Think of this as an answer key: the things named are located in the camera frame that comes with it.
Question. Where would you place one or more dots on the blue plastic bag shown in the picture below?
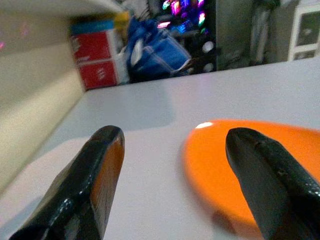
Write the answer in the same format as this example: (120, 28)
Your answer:
(155, 53)

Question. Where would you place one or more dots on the teal box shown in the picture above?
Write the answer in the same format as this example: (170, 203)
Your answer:
(93, 27)

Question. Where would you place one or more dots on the white cabinet with glass doors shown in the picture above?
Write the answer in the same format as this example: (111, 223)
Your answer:
(305, 32)

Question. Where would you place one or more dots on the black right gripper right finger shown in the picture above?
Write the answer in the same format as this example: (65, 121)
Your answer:
(275, 185)

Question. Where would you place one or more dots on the orange plate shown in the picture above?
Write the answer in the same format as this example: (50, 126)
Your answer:
(212, 170)

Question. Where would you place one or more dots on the computer case with rgb lights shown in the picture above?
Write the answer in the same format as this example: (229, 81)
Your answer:
(190, 32)

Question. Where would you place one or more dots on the red cardboard box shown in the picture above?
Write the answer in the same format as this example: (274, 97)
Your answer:
(96, 60)

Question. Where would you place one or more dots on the yellow box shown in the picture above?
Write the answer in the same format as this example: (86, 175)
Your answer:
(122, 25)

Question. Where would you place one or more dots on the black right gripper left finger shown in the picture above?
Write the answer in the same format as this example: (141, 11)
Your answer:
(75, 195)

